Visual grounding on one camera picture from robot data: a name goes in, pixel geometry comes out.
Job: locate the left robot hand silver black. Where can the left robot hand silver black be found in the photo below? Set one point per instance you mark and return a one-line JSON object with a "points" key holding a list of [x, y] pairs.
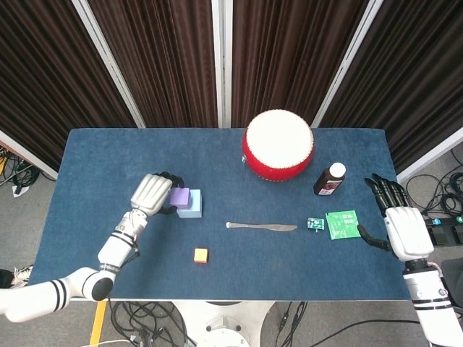
{"points": [[150, 195]]}

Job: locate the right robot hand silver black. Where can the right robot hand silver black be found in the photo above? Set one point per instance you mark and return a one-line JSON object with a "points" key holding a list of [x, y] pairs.
{"points": [[407, 231]]}

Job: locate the medium purple cube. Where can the medium purple cube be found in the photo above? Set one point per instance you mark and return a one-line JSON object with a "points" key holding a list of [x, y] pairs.
{"points": [[180, 197]]}

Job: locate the small orange yellow cube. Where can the small orange yellow cube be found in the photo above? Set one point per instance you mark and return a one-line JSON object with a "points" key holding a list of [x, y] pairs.
{"points": [[201, 255]]}

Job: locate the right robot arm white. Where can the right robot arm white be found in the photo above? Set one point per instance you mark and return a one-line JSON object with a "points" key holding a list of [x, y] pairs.
{"points": [[434, 303]]}

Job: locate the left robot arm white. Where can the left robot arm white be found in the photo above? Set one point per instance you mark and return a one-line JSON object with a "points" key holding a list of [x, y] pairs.
{"points": [[115, 249]]}

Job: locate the black power strip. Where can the black power strip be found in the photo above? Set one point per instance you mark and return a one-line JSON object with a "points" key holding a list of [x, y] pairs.
{"points": [[446, 220]]}

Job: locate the large light blue cube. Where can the large light blue cube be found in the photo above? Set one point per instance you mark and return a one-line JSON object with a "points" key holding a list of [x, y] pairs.
{"points": [[194, 211]]}

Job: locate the dark grey fabric object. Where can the dark grey fabric object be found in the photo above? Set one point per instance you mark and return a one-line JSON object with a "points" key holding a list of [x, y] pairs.
{"points": [[454, 273]]}

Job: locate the dark juice bottle white cap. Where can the dark juice bottle white cap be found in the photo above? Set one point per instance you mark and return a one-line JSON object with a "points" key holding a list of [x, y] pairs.
{"points": [[328, 182]]}

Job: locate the small green module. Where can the small green module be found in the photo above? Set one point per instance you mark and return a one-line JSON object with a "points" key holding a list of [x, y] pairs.
{"points": [[314, 223]]}

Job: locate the metal table knife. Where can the metal table knife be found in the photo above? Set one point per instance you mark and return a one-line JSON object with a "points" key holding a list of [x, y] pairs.
{"points": [[260, 226]]}

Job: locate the brown curtain partition panel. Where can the brown curtain partition panel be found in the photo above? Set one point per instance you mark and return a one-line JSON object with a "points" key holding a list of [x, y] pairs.
{"points": [[47, 83], [159, 61], [408, 79], [285, 54]]}

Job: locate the yellow floor tape strip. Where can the yellow floor tape strip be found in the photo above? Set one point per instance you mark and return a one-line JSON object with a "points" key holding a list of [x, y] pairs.
{"points": [[98, 321]]}

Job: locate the red drum white skin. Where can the red drum white skin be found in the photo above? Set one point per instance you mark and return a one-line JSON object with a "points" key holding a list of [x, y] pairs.
{"points": [[278, 144]]}

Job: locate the white black sneaker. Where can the white black sneaker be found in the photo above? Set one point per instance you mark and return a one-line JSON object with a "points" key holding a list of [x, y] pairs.
{"points": [[24, 273]]}

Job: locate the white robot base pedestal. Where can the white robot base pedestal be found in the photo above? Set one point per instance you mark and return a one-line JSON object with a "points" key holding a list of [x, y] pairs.
{"points": [[224, 325]]}

